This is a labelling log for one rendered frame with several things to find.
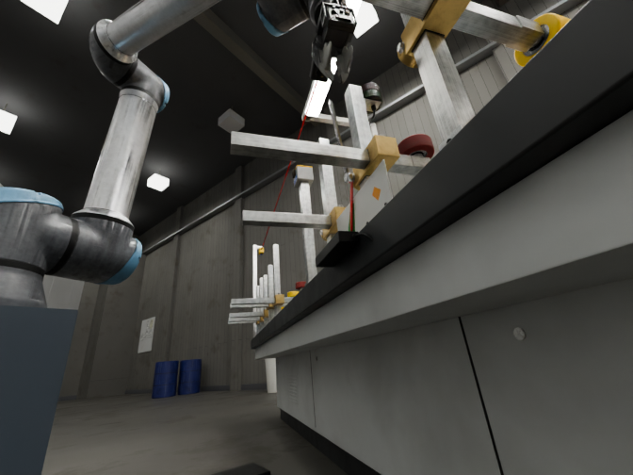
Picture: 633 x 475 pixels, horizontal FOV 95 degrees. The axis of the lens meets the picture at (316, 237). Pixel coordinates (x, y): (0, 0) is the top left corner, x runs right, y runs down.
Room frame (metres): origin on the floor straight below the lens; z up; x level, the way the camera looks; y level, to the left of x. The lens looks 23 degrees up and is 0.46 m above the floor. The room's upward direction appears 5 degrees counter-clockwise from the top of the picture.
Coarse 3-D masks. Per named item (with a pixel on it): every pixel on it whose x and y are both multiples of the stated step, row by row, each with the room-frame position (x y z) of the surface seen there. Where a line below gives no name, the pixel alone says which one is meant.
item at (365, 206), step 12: (384, 168) 0.46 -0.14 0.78; (372, 180) 0.50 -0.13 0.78; (384, 180) 0.47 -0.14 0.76; (360, 192) 0.56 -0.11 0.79; (372, 192) 0.51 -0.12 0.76; (384, 192) 0.47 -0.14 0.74; (360, 204) 0.57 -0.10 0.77; (372, 204) 0.52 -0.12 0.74; (384, 204) 0.48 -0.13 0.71; (348, 216) 0.63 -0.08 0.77; (360, 216) 0.58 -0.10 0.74; (372, 216) 0.53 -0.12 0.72; (348, 228) 0.64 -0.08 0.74; (360, 228) 0.58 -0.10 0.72
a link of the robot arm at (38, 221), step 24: (0, 192) 0.50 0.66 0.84; (24, 192) 0.52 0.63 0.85; (0, 216) 0.51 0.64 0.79; (24, 216) 0.53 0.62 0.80; (48, 216) 0.57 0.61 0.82; (0, 240) 0.52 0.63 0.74; (24, 240) 0.54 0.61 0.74; (48, 240) 0.58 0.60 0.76; (72, 240) 0.62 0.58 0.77; (48, 264) 0.62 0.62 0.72
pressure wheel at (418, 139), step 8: (416, 136) 0.52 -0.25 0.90; (424, 136) 0.52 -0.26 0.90; (400, 144) 0.54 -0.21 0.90; (408, 144) 0.53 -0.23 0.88; (416, 144) 0.52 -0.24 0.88; (424, 144) 0.52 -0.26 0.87; (432, 144) 0.53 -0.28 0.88; (400, 152) 0.55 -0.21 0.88; (408, 152) 0.54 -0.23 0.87; (416, 152) 0.54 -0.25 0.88; (424, 152) 0.55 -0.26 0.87; (432, 152) 0.55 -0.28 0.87
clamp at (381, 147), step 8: (376, 136) 0.47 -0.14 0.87; (368, 144) 0.49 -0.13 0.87; (376, 144) 0.47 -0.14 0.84; (384, 144) 0.47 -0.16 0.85; (392, 144) 0.48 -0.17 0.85; (368, 152) 0.50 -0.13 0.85; (376, 152) 0.47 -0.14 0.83; (384, 152) 0.47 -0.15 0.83; (392, 152) 0.48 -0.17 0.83; (376, 160) 0.49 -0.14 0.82; (384, 160) 0.49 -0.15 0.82; (392, 160) 0.49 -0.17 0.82; (368, 168) 0.51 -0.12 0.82; (360, 176) 0.55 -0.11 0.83
